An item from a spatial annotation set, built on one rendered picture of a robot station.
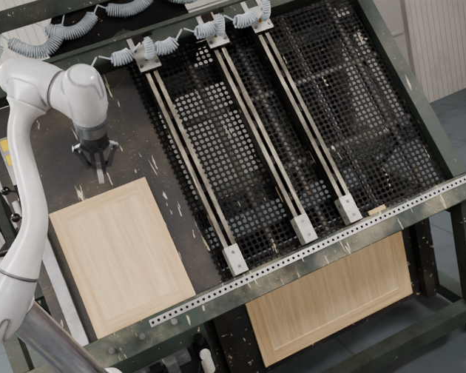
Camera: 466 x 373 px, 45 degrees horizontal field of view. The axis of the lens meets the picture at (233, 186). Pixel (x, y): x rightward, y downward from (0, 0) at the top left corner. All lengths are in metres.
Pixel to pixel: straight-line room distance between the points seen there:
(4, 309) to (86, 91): 0.56
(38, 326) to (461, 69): 6.19
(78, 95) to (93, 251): 1.16
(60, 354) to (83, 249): 0.78
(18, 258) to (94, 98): 0.43
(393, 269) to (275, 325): 0.70
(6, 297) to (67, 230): 1.04
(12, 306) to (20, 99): 0.51
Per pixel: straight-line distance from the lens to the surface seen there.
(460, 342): 3.30
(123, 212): 2.50
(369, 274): 3.03
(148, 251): 2.46
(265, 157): 2.56
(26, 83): 1.52
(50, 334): 1.75
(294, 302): 2.86
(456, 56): 7.15
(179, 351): 2.44
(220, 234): 2.44
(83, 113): 1.47
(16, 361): 2.45
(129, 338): 2.40
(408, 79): 2.98
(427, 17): 6.84
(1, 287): 1.50
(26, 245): 1.48
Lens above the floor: 2.14
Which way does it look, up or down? 21 degrees down
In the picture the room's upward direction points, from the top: 17 degrees counter-clockwise
